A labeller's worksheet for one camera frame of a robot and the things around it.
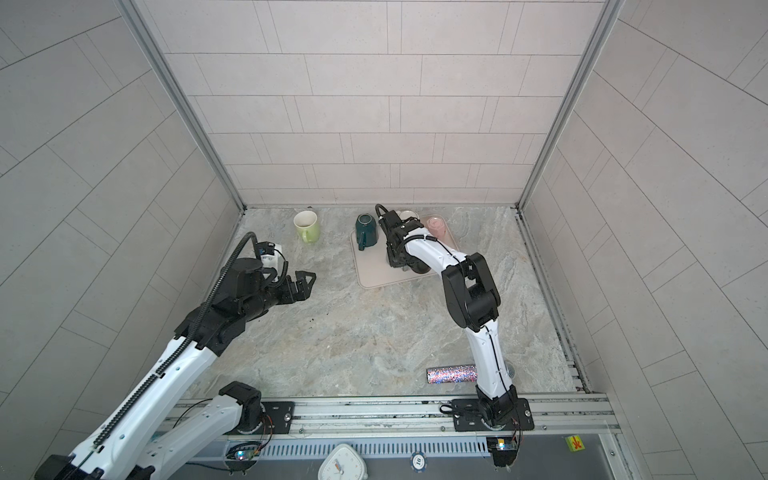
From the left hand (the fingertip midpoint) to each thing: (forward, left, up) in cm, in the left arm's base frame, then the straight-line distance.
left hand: (309, 274), depth 75 cm
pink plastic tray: (+16, -14, -21) cm, 30 cm away
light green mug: (+25, +8, -11) cm, 29 cm away
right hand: (+17, -25, -17) cm, 34 cm away
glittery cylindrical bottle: (-19, -37, -16) cm, 44 cm away
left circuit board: (-35, +10, -16) cm, 40 cm away
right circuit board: (-34, -47, -19) cm, 62 cm away
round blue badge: (-37, -27, -19) cm, 49 cm away
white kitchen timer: (-37, -11, -16) cm, 42 cm away
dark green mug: (+24, -12, -11) cm, 29 cm away
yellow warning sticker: (-33, -63, -17) cm, 73 cm away
